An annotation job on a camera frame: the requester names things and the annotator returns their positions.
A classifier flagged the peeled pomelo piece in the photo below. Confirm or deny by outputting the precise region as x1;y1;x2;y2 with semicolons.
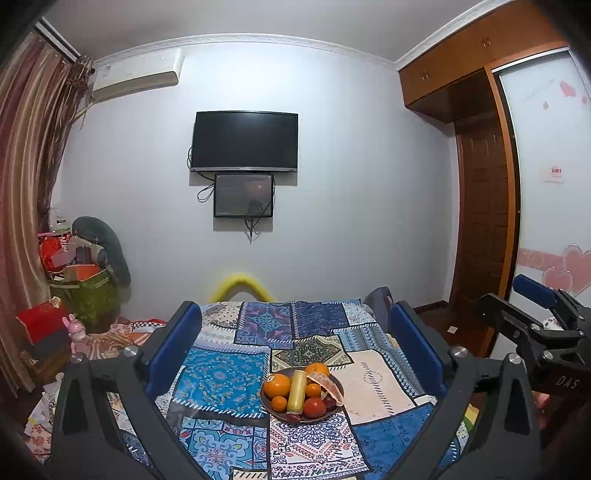
308;373;345;407

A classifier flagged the large orange with sticker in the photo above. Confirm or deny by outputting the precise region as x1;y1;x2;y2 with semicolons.
263;373;291;398

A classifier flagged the red bag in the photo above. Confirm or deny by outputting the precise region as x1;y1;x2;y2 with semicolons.
39;233;75;273

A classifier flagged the striped brown curtain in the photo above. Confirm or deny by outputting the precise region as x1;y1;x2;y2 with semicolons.
0;30;93;416

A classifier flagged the yellow curved foam tube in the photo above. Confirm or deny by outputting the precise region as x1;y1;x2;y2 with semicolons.
210;272;275;303

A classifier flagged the black wall television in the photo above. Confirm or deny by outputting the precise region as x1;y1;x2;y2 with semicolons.
191;111;298;174

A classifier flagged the wooden overhead cabinet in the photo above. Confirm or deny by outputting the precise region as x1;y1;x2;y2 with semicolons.
399;0;571;123

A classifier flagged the small black wall monitor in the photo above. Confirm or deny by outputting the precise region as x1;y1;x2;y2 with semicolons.
213;172;275;219

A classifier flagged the white air conditioner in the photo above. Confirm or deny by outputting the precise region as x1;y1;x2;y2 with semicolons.
90;51;185;102

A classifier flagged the white sliding door with hearts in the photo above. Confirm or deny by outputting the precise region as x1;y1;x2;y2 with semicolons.
492;46;591;361

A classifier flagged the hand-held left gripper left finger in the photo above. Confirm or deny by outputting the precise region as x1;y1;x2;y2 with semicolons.
51;301;222;480

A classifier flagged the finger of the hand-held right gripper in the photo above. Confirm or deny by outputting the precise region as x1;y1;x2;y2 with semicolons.
514;274;585;330
475;293;543;344

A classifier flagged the red flat box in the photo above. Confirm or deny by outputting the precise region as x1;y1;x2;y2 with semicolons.
16;302;70;344

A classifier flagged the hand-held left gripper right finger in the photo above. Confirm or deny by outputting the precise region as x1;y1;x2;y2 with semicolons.
388;301;541;480

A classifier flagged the grey-green plush toy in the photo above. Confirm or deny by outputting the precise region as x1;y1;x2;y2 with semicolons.
71;216;132;287

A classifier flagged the orange striped cloth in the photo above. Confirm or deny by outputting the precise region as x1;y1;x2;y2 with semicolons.
78;318;169;361

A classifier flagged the pink bunny toy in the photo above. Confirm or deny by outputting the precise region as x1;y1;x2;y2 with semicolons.
62;315;88;354

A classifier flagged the blue patchwork blanket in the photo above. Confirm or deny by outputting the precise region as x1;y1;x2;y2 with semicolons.
106;299;467;480

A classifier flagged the yellow corn cob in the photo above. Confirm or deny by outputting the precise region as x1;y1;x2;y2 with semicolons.
287;370;308;415

